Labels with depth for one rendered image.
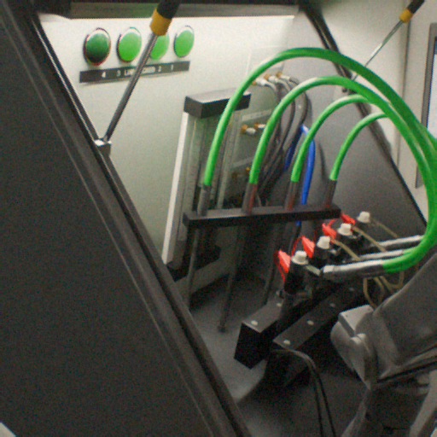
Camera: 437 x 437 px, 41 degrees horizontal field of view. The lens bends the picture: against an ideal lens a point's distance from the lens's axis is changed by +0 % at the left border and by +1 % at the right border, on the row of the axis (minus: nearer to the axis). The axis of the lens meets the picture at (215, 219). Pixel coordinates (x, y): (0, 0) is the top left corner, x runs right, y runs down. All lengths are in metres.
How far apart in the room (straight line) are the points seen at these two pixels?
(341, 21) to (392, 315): 0.79
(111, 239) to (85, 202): 0.05
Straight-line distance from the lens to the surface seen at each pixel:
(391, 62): 1.19
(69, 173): 0.68
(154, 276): 0.64
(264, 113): 1.23
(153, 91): 0.94
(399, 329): 0.54
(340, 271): 0.89
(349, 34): 1.22
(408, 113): 0.80
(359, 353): 0.59
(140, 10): 0.84
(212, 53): 1.03
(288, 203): 1.10
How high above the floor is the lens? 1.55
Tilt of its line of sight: 27 degrees down
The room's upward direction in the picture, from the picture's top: 11 degrees clockwise
